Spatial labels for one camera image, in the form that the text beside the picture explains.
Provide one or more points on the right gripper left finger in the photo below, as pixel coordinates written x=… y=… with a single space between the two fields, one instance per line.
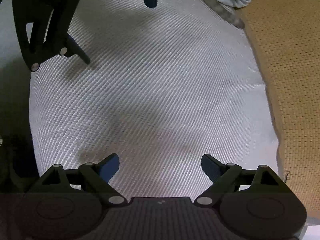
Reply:
x=95 y=178

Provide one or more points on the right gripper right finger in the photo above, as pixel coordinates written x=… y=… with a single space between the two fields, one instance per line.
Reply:
x=223 y=177

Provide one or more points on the woven tan upright mattress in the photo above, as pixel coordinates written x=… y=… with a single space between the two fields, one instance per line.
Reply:
x=285 y=37

